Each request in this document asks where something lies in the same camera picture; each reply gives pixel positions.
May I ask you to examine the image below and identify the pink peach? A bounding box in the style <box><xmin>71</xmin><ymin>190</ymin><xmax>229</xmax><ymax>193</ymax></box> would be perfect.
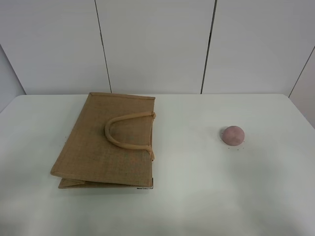
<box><xmin>221</xmin><ymin>126</ymin><xmax>245</xmax><ymax>146</ymax></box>

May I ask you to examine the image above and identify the brown linen tote bag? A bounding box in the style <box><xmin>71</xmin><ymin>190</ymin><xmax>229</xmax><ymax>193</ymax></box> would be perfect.
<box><xmin>50</xmin><ymin>92</ymin><xmax>156</xmax><ymax>189</ymax></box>

